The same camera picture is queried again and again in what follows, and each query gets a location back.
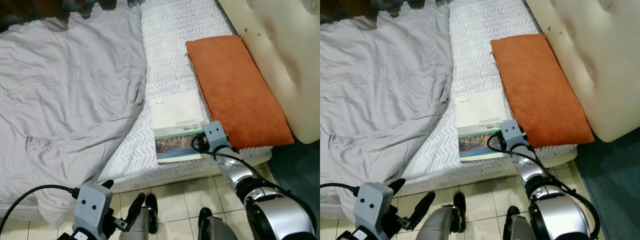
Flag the white book with city photo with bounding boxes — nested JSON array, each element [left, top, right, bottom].
[[454, 88, 516, 163], [150, 91, 210, 165]]

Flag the orange rectangular pillow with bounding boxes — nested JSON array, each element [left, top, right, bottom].
[[489, 33, 596, 149], [184, 34, 295, 150]]

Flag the silver robot left leg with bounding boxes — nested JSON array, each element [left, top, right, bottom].
[[415, 192, 467, 240], [119, 193, 159, 240]]

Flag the silver robot leg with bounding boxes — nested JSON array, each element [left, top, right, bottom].
[[503, 205, 537, 240], [197, 207, 240, 240], [415, 192, 467, 240], [119, 193, 159, 240]]

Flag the beige bed base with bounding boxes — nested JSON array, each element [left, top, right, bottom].
[[425, 147, 580, 197], [120, 150, 274, 195]]

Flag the silver robot right leg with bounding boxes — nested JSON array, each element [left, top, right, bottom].
[[503, 205, 537, 240], [197, 207, 240, 240]]

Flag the grey crumpled blanket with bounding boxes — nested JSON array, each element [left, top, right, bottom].
[[320, 4, 454, 222], [0, 4, 149, 227]]

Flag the white chevron pattern mattress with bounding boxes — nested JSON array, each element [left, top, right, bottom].
[[399, 0, 579, 197], [92, 0, 274, 194]]

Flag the cream padded headboard wood trim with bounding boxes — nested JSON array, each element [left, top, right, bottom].
[[217, 0, 321, 145], [524, 0, 640, 144]]

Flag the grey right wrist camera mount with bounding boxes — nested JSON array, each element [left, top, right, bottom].
[[499, 118, 524, 151], [203, 120, 229, 154]]

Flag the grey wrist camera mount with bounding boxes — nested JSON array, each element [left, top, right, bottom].
[[203, 120, 229, 154], [72, 182, 114, 240], [499, 118, 524, 151], [352, 182, 394, 240]]

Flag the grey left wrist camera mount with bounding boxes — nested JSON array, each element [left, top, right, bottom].
[[352, 182, 394, 240], [72, 182, 114, 240]]

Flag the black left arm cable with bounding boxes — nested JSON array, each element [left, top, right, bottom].
[[320, 182, 357, 194], [0, 184, 77, 234]]

